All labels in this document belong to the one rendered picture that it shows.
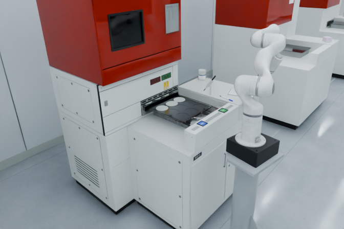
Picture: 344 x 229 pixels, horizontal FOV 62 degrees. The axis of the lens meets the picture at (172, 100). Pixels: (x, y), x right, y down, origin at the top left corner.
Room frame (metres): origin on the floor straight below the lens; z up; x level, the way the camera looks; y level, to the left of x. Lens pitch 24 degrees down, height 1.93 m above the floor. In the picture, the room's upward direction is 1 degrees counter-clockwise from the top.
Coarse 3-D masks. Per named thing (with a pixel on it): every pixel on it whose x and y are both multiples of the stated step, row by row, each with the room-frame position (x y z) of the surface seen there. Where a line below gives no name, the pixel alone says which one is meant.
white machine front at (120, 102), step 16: (176, 64) 2.41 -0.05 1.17; (128, 80) 2.01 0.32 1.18; (144, 80) 2.13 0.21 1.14; (160, 80) 2.25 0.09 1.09; (176, 80) 2.41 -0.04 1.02; (112, 96) 1.90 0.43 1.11; (128, 96) 2.00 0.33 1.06; (144, 96) 2.12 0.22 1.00; (112, 112) 1.88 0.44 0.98; (128, 112) 1.99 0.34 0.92; (112, 128) 1.87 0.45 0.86
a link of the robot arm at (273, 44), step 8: (264, 40) 1.86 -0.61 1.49; (272, 40) 1.83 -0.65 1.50; (280, 40) 1.81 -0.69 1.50; (264, 48) 1.79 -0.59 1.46; (272, 48) 1.78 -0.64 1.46; (280, 48) 1.80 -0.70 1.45; (256, 56) 1.76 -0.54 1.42; (264, 56) 1.72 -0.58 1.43; (272, 56) 1.77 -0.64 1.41; (256, 64) 1.70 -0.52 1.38; (264, 64) 1.67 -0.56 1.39; (256, 72) 1.70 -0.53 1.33; (264, 72) 1.62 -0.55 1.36; (264, 80) 1.55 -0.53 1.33; (272, 80) 1.55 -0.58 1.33; (256, 88) 1.54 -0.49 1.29; (264, 88) 1.52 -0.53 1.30; (272, 88) 1.52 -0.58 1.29; (256, 96) 1.56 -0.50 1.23; (264, 96) 1.53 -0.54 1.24
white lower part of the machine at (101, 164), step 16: (64, 128) 2.26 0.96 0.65; (80, 128) 2.06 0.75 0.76; (80, 144) 2.09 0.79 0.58; (96, 144) 1.92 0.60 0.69; (112, 144) 1.86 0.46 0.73; (128, 144) 1.97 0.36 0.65; (80, 160) 2.14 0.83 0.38; (96, 160) 1.94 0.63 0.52; (112, 160) 1.84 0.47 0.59; (128, 160) 1.96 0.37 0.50; (80, 176) 2.16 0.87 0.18; (96, 176) 1.97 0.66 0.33; (112, 176) 1.83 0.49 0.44; (128, 176) 1.95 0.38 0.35; (96, 192) 2.00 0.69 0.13; (112, 192) 1.83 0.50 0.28; (128, 192) 1.93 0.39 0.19; (112, 208) 1.85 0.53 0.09
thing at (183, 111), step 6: (180, 96) 2.34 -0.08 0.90; (180, 102) 2.21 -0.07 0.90; (186, 102) 2.21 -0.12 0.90; (192, 102) 2.21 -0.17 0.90; (198, 102) 2.20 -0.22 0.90; (168, 108) 2.10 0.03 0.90; (174, 108) 2.09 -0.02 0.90; (180, 108) 2.09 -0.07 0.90; (186, 108) 2.09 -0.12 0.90; (192, 108) 2.09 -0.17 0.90; (198, 108) 2.09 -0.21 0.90; (204, 108) 2.08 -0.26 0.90; (168, 114) 1.99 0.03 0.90; (174, 114) 1.99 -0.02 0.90; (180, 114) 1.99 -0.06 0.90; (186, 114) 1.98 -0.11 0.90; (192, 114) 1.98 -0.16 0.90; (180, 120) 1.89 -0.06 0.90
